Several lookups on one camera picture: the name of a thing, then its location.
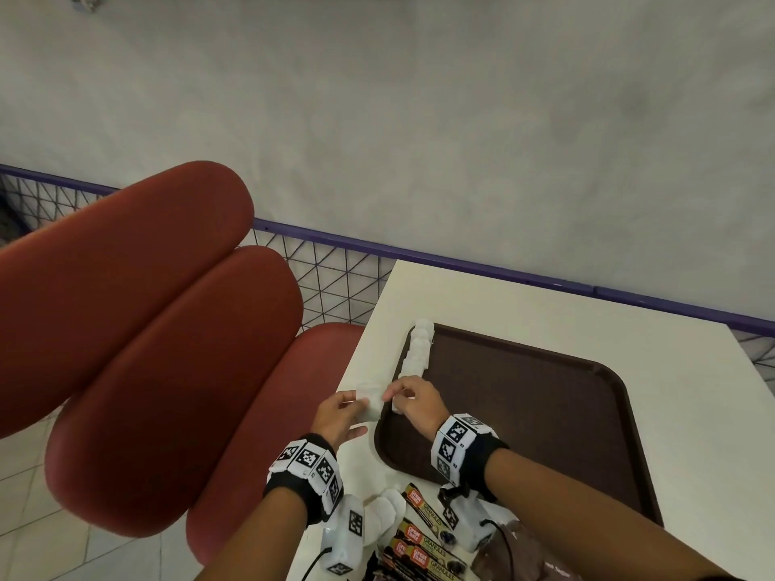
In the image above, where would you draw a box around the person's left forearm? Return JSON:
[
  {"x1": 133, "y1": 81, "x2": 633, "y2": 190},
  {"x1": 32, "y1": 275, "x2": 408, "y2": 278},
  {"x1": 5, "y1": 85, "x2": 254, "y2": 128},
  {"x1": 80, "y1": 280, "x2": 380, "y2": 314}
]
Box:
[{"x1": 191, "y1": 487, "x2": 308, "y2": 581}]

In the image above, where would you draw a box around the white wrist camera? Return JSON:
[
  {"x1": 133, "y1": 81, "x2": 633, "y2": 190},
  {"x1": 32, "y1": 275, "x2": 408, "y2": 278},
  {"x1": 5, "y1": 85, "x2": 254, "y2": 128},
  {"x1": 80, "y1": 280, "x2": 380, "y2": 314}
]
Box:
[
  {"x1": 320, "y1": 494, "x2": 367, "y2": 579},
  {"x1": 438, "y1": 483, "x2": 497, "y2": 553}
]

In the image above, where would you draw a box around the row of white sachets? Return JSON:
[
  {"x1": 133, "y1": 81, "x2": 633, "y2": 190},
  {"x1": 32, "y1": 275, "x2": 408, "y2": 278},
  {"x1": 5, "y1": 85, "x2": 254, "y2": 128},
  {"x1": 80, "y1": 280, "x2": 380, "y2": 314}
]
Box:
[{"x1": 390, "y1": 318, "x2": 436, "y2": 416}]

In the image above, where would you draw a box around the pile of brown sugar packets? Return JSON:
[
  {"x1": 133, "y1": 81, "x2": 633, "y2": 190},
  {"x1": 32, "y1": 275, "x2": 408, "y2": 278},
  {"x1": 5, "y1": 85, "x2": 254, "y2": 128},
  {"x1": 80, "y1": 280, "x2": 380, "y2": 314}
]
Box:
[{"x1": 469, "y1": 520, "x2": 582, "y2": 581}]

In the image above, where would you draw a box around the right wristband with marker tags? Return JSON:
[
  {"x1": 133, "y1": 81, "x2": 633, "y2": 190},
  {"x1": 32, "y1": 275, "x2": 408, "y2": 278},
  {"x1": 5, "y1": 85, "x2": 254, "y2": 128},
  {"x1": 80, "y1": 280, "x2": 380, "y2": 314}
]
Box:
[{"x1": 430, "y1": 412, "x2": 511, "y2": 503}]

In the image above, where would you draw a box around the person's left hand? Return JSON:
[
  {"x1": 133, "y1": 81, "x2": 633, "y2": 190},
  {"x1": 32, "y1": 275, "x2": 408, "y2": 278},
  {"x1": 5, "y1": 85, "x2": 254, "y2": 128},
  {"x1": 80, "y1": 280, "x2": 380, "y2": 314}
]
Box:
[{"x1": 309, "y1": 390, "x2": 371, "y2": 452}]

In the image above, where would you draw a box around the person's right forearm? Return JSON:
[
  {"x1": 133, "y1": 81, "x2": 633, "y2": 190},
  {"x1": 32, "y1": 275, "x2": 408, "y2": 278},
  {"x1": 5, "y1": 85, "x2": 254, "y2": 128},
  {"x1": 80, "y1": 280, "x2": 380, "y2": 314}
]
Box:
[{"x1": 484, "y1": 447, "x2": 727, "y2": 581}]

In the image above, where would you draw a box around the brown plastic tray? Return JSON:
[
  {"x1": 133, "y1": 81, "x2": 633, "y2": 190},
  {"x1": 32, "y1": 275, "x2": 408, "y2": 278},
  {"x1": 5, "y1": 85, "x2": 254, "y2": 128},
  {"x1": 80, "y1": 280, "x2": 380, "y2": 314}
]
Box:
[{"x1": 373, "y1": 323, "x2": 665, "y2": 529}]

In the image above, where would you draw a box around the red padded chair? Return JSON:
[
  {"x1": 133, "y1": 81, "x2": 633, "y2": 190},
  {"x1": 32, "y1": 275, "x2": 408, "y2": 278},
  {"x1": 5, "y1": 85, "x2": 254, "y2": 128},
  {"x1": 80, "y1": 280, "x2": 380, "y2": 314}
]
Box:
[{"x1": 0, "y1": 161, "x2": 367, "y2": 566}]

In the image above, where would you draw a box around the black left camera cable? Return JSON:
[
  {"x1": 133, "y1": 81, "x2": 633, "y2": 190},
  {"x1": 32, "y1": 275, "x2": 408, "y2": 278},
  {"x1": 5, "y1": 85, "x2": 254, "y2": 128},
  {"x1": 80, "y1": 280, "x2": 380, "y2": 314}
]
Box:
[{"x1": 300, "y1": 545, "x2": 334, "y2": 581}]

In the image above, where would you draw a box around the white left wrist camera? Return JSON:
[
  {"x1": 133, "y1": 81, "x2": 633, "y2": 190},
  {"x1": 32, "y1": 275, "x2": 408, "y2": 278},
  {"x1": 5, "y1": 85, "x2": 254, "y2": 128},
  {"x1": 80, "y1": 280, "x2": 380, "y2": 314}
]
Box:
[{"x1": 320, "y1": 494, "x2": 367, "y2": 579}]

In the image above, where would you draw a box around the black camera cable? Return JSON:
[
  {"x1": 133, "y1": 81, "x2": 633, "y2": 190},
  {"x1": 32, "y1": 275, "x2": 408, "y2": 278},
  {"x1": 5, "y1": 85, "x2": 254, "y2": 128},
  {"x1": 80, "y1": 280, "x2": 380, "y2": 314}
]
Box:
[
  {"x1": 300, "y1": 545, "x2": 334, "y2": 581},
  {"x1": 481, "y1": 518, "x2": 516, "y2": 581}
]

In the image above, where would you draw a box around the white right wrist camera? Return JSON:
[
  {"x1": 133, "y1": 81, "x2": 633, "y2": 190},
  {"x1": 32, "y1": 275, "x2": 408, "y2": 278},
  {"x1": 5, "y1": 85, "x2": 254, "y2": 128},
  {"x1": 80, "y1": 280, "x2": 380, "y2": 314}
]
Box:
[{"x1": 438, "y1": 483, "x2": 497, "y2": 553}]

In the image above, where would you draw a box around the person's right hand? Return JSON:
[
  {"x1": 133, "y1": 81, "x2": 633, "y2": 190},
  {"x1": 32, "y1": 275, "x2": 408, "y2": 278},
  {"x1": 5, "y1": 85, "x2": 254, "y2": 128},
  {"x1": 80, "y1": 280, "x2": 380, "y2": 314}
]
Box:
[{"x1": 382, "y1": 375, "x2": 452, "y2": 442}]

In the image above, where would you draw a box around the black right camera cable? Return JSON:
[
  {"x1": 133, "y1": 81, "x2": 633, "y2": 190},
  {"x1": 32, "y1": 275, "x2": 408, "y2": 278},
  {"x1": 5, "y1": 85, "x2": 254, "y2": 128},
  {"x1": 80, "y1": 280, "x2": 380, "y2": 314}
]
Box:
[{"x1": 481, "y1": 518, "x2": 516, "y2": 581}]

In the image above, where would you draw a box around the purple mesh railing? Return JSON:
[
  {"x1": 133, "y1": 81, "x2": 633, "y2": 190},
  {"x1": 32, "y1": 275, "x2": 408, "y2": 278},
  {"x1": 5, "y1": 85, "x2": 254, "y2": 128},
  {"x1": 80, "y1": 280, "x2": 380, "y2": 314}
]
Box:
[{"x1": 0, "y1": 162, "x2": 775, "y2": 397}]

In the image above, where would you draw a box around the pile of white sachets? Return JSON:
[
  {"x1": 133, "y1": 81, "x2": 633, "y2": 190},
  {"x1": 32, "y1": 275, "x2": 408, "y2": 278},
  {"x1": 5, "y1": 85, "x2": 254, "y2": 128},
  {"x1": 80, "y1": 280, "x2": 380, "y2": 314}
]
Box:
[{"x1": 362, "y1": 488, "x2": 408, "y2": 554}]

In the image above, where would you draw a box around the pile of coffee stick packets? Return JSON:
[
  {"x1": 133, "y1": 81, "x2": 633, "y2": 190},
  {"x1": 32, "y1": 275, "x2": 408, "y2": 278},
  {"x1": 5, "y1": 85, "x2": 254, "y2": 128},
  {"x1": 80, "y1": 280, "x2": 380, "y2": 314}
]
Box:
[{"x1": 366, "y1": 482, "x2": 471, "y2": 581}]

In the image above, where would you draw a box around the handful of white sachets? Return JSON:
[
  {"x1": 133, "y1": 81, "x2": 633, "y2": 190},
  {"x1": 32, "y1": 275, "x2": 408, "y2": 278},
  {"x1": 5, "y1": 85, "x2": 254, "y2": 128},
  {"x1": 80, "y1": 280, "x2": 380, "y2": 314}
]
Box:
[{"x1": 352, "y1": 380, "x2": 388, "y2": 421}]

